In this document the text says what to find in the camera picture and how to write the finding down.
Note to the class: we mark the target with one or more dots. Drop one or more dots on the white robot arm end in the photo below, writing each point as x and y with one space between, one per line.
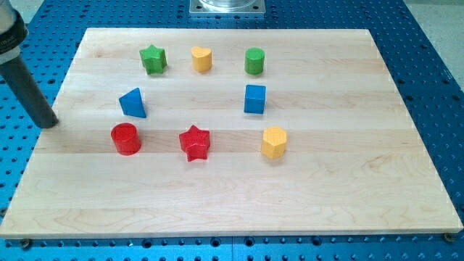
13 32

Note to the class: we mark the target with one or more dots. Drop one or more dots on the blue cube block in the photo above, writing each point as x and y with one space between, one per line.
254 99

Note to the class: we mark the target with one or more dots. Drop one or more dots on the blue triangle block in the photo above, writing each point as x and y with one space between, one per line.
132 105

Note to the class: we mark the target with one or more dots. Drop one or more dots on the red star block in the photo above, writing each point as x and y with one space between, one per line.
195 143

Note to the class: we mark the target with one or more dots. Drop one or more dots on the yellow hexagon block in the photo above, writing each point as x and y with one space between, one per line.
274 141

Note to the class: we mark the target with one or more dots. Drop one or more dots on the light wooden board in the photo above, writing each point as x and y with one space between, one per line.
354 162

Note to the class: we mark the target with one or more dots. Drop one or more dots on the green cylinder block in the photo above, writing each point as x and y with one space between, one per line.
254 61

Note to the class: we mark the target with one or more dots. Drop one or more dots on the yellow heart block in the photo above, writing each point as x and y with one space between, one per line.
201 58

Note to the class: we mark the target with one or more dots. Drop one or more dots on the green star block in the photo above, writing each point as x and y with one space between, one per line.
153 60

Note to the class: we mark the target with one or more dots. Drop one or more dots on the red cylinder block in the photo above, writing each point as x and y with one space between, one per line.
125 138

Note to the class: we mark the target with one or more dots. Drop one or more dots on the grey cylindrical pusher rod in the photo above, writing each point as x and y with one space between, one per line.
24 87

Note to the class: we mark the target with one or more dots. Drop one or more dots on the left board stop bolt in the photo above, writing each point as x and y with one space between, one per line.
25 243

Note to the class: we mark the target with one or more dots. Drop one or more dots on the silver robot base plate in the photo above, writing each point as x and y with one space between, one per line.
206 7

